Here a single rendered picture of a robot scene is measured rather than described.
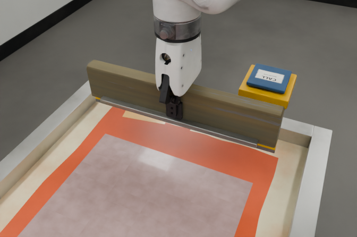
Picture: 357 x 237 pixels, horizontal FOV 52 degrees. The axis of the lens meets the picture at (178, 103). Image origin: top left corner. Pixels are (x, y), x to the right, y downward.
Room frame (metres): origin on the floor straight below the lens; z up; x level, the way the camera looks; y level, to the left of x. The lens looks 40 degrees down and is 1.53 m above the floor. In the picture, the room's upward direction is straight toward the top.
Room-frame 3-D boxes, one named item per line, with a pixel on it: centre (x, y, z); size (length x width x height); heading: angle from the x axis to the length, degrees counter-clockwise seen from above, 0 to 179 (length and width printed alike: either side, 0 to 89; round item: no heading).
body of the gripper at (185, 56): (0.53, 0.00, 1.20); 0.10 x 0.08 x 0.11; 156
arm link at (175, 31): (0.52, 0.00, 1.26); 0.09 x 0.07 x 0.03; 156
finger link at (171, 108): (0.50, 0.01, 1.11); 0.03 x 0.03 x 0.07; 66
